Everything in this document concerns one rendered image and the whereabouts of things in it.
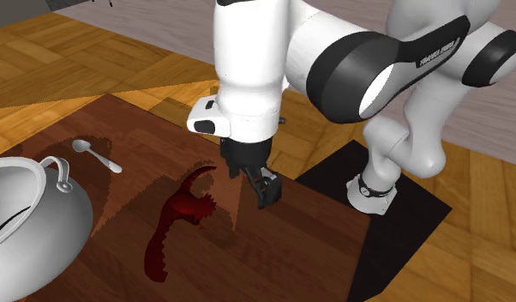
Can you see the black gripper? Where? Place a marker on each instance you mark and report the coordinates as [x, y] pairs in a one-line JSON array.
[[245, 154]]

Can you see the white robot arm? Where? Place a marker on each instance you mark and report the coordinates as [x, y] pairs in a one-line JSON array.
[[249, 62]]

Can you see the dark red dinosaur toy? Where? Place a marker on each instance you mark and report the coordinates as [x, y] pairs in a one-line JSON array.
[[174, 217]]

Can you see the black robot stand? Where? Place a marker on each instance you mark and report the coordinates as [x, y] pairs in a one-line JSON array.
[[391, 234]]

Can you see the silver metal spoon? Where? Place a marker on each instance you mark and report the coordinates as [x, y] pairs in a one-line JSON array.
[[95, 154]]

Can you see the silver metal pot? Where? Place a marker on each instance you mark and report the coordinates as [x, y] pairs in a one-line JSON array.
[[28, 234]]

